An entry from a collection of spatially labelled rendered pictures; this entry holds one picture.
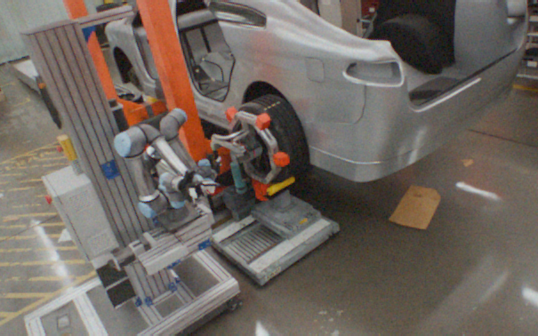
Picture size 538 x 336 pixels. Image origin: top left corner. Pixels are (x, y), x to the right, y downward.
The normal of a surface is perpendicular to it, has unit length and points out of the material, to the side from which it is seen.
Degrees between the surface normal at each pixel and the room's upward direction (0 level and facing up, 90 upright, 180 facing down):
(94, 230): 90
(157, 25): 90
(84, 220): 90
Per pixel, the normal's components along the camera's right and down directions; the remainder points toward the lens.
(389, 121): 0.14, 0.46
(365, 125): -0.46, 0.50
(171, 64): 0.61, 0.29
